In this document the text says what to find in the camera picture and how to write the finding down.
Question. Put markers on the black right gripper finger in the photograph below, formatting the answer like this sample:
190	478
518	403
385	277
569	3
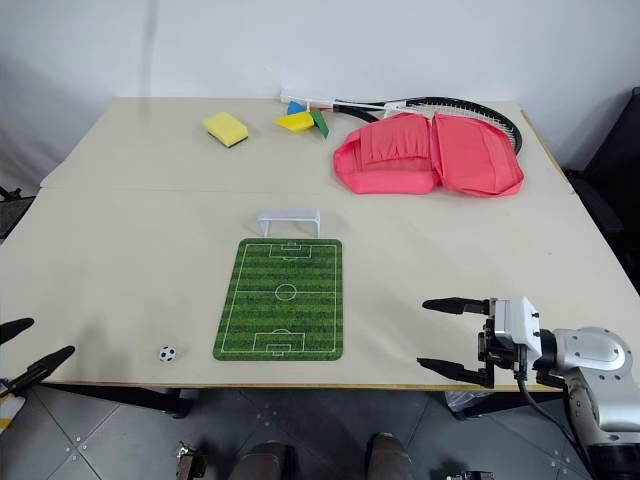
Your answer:
457	371
457	305

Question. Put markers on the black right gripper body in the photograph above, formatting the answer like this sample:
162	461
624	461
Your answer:
500	357

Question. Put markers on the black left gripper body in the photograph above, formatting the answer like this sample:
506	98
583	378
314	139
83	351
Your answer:
6	387

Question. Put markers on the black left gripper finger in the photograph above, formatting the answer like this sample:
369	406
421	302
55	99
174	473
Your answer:
47	364
15	330

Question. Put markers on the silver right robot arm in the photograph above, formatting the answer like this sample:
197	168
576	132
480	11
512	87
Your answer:
595	352

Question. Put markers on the tiny soccer ball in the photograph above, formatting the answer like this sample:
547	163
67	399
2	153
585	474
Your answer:
168	354

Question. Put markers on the green soccer field mat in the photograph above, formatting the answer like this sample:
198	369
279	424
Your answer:
285	310

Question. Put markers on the dark rounded shape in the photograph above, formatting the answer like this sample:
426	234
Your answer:
267	462
391	457

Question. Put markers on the black metal stand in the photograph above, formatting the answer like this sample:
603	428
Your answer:
12	207

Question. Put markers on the open pink fabric bag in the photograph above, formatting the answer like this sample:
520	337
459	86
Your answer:
465	155

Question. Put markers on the white miniature goal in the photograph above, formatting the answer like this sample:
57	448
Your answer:
290	215

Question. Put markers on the black tennis racket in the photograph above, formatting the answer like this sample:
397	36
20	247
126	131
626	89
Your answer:
452	101

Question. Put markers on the green scouring pad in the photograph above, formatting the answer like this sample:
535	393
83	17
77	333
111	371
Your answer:
320	124

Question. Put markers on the yellow wedge sponge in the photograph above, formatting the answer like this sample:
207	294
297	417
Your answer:
295	122

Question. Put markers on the blue triangular piece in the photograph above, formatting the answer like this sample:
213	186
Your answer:
295	107

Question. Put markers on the yellow green block sponge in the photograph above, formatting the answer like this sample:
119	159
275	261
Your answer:
222	126

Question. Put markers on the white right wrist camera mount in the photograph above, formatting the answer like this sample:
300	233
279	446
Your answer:
517	320

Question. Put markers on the black table frame leg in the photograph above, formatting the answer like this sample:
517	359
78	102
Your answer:
125	396
515	404

